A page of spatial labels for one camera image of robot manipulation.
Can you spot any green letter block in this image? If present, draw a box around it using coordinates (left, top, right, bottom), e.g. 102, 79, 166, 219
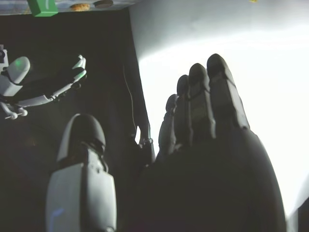
26, 0, 59, 17

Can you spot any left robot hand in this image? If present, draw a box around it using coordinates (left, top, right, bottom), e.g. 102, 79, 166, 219
45, 53, 287, 232

